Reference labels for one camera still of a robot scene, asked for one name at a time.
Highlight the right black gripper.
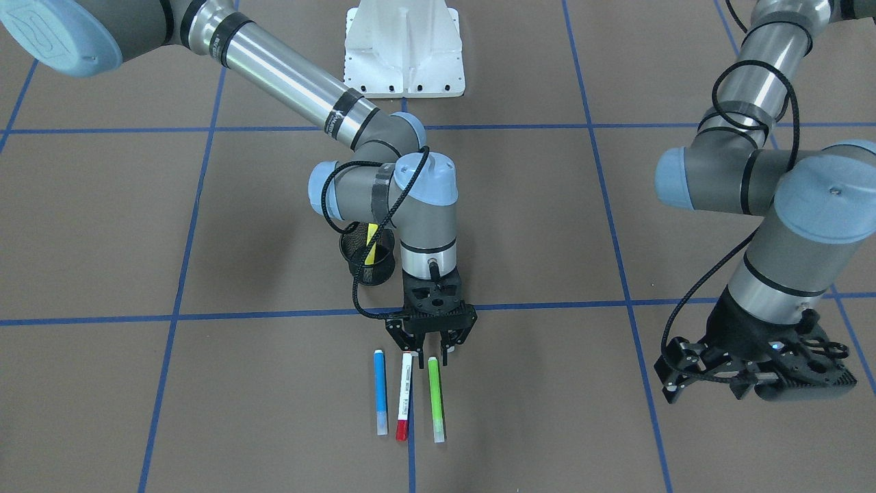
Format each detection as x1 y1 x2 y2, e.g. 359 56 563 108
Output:
385 268 478 369

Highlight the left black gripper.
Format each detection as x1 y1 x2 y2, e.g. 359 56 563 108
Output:
654 290 858 403

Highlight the white red-capped marker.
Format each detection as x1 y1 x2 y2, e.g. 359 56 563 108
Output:
395 351 413 441

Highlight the green marker pen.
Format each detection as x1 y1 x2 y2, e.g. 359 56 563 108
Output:
428 356 446 444

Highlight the blue marker pen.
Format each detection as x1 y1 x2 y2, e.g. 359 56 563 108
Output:
373 349 388 436

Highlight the yellow marker pen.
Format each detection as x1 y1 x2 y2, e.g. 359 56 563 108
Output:
363 223 379 266

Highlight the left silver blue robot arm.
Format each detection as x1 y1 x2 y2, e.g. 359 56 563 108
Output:
654 1 874 403

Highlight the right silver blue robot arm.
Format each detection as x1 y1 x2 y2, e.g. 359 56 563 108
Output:
2 1 478 367

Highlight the black mesh pen cup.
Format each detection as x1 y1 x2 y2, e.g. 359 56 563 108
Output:
339 222 396 286

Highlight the brown paper table mat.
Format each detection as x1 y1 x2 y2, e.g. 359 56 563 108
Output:
0 0 876 493

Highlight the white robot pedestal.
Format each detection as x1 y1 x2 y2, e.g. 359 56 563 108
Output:
342 1 466 98

